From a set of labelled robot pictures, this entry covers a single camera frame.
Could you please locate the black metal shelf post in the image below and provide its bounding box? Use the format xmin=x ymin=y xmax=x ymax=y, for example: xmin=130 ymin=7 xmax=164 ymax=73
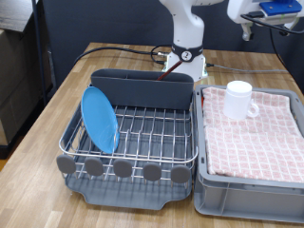
xmin=30 ymin=0 xmax=58 ymax=107

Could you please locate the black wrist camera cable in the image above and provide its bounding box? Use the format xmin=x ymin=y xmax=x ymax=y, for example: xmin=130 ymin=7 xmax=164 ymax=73
xmin=240 ymin=11 xmax=304 ymax=36

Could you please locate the black cable on table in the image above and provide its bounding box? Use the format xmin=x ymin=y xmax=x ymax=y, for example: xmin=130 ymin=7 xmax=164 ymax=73
xmin=74 ymin=44 xmax=174 ymax=67

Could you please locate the dark grey cutlery holder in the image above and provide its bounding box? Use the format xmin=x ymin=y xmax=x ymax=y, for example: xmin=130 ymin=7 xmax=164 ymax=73
xmin=90 ymin=68 xmax=195 ymax=111

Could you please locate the brown wooden spoon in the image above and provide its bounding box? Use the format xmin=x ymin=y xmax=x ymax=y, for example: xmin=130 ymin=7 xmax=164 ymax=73
xmin=155 ymin=58 xmax=184 ymax=82

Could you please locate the white plastic mug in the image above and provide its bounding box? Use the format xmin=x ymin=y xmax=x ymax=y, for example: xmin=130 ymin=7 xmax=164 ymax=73
xmin=222 ymin=80 xmax=260 ymax=121

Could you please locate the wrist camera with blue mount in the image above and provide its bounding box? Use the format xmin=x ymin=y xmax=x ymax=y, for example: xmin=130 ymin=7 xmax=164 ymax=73
xmin=249 ymin=0 xmax=304 ymax=27

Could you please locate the pink checkered dish towel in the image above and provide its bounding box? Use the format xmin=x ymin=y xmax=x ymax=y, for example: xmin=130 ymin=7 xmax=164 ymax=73
xmin=201 ymin=85 xmax=304 ymax=184

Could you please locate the grey plastic crate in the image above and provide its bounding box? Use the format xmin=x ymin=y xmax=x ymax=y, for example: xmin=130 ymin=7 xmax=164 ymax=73
xmin=193 ymin=84 xmax=304 ymax=224

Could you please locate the dish drying rack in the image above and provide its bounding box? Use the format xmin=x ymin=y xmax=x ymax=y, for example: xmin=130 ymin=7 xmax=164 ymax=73
xmin=61 ymin=85 xmax=195 ymax=211

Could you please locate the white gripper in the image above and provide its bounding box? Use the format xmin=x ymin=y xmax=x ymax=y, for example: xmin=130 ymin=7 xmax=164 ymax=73
xmin=227 ymin=0 xmax=300 ymax=43

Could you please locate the metal wire dish rack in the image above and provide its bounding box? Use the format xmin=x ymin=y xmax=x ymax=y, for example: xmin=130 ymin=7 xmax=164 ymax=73
xmin=56 ymin=84 xmax=200 ymax=188

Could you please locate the blue plastic plate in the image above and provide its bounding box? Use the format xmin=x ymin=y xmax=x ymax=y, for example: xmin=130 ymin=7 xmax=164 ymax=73
xmin=80 ymin=85 xmax=121 ymax=155

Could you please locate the grey cable on table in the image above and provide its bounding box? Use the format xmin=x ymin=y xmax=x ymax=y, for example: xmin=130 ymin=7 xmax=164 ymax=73
xmin=205 ymin=63 xmax=288 ymax=74

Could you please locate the wooden shelf board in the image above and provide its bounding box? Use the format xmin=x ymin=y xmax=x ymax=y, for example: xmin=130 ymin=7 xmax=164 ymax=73
xmin=0 ymin=0 xmax=41 ymax=33

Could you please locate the black hanging cable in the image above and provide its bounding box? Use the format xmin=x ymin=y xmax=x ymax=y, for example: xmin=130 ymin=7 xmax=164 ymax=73
xmin=268 ymin=28 xmax=289 ymax=70

